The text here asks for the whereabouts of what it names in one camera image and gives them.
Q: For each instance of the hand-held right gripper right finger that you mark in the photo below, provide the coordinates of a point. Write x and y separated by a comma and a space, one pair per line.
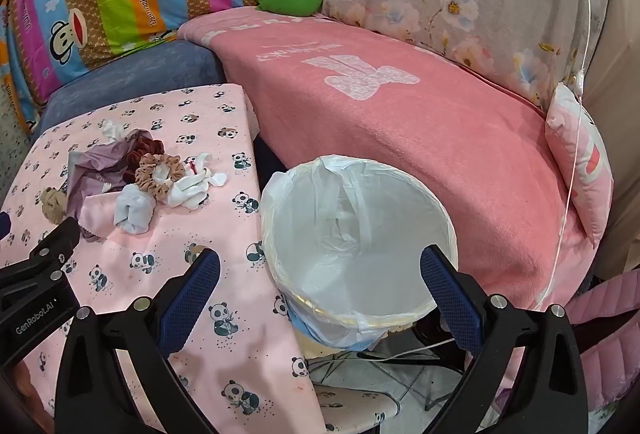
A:
450, 299

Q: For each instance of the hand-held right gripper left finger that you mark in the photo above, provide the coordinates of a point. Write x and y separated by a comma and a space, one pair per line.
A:
192, 294

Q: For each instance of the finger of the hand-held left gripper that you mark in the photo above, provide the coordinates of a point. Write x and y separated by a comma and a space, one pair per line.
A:
4, 225
57, 241

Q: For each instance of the tan scrunchie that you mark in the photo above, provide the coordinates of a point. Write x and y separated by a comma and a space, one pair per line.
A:
52, 209

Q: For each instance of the pink satin cloth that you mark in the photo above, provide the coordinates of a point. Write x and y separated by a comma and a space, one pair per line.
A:
100, 209

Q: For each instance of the light blue sock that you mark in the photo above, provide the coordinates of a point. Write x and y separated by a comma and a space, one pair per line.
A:
132, 211

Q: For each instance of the purple cloth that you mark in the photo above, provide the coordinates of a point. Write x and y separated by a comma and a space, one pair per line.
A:
90, 164

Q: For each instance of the white ruffled cloth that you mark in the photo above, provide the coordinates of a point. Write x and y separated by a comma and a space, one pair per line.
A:
190, 191

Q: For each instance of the bin with white bag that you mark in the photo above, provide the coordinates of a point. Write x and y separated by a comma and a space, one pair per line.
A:
350, 274

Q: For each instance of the beige brown scrunchie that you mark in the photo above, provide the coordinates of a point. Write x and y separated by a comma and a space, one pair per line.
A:
149, 165

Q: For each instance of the small white cloth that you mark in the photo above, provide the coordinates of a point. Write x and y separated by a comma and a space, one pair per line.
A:
112, 130

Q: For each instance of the dark red scrunchie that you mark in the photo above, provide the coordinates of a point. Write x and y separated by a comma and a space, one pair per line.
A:
142, 146

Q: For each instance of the white sock with red trim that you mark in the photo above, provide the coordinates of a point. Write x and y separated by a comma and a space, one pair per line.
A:
202, 161

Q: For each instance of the grey patterned sofa cover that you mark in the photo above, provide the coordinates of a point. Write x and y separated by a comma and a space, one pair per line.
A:
12, 139

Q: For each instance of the stool with panda cover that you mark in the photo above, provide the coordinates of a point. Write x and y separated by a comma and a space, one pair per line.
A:
345, 406

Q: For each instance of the pink panda print tablecloth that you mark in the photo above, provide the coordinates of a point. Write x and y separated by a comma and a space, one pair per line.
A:
200, 139

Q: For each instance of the pink padded jacket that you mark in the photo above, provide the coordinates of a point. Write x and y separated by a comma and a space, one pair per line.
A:
610, 314

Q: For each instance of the pink blanket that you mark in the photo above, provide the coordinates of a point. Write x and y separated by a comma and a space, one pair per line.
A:
400, 139

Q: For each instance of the pink and white pillow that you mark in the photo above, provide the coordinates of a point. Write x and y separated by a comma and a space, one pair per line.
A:
585, 164

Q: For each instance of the blue grey folded blanket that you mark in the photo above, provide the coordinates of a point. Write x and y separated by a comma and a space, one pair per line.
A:
150, 69

